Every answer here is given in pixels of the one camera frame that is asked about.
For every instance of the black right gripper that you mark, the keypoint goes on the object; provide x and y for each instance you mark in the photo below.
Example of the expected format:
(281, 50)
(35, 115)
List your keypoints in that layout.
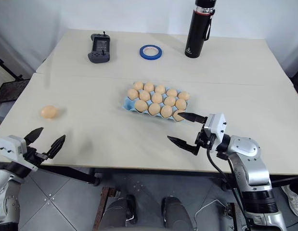
(206, 143)

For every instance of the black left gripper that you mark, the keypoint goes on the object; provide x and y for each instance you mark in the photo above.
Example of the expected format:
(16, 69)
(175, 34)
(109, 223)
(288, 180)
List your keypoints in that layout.
(35, 156)

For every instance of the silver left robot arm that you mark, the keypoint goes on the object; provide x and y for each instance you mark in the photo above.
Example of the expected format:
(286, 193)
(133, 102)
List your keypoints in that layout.
(4, 192)

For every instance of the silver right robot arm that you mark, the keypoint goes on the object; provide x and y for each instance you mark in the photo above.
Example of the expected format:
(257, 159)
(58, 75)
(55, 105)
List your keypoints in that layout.
(247, 149)

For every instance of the tan egg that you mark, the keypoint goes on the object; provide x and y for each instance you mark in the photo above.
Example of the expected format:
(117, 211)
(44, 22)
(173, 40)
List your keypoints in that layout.
(145, 95)
(160, 89)
(154, 108)
(157, 97)
(170, 101)
(138, 85)
(140, 106)
(177, 117)
(132, 93)
(49, 112)
(184, 95)
(166, 111)
(172, 92)
(149, 86)
(180, 104)

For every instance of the blue egg carton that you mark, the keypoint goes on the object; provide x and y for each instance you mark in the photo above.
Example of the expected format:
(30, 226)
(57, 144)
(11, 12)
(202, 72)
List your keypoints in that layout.
(128, 104)

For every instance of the black metal rack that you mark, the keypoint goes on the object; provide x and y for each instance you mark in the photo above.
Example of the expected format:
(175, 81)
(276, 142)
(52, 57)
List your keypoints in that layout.
(9, 89)

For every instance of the dark rounded shape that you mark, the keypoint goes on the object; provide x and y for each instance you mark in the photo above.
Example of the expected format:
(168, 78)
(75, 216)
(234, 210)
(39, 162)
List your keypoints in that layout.
(117, 211)
(175, 214)

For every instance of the rusty metal bar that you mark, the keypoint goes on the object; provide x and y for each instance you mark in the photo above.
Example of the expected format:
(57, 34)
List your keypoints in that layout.
(103, 207)

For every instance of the blue tape roll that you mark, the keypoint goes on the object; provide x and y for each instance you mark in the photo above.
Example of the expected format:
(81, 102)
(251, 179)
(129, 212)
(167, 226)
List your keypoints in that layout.
(142, 53)

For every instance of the black thermos bottle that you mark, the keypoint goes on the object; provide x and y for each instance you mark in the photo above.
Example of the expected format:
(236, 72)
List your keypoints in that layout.
(195, 31)

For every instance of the grey handheld remote controller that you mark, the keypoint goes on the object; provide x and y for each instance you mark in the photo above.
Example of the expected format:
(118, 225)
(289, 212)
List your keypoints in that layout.
(99, 48)

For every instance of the white sneaker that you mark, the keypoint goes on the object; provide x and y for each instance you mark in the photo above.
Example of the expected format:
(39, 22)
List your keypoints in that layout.
(294, 199)

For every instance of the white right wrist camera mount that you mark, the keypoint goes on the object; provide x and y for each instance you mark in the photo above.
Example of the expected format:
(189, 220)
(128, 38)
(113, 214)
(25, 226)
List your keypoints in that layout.
(217, 125)

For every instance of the black table frame bar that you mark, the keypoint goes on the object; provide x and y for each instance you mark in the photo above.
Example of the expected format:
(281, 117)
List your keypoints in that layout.
(286, 181)
(71, 174)

